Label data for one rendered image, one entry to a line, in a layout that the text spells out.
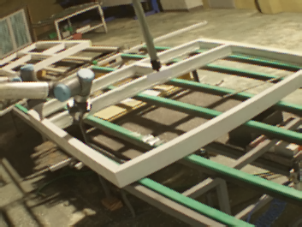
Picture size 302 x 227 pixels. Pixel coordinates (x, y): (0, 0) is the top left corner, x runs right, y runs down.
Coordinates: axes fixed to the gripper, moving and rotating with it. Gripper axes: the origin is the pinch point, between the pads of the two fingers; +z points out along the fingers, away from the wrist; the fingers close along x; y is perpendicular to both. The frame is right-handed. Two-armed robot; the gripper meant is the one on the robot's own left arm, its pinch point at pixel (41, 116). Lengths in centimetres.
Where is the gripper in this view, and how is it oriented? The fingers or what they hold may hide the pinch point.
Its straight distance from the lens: 294.3
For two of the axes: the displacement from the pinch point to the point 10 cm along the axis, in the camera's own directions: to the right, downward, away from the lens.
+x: -8.4, 3.9, -3.8
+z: 2.8, 9.1, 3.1
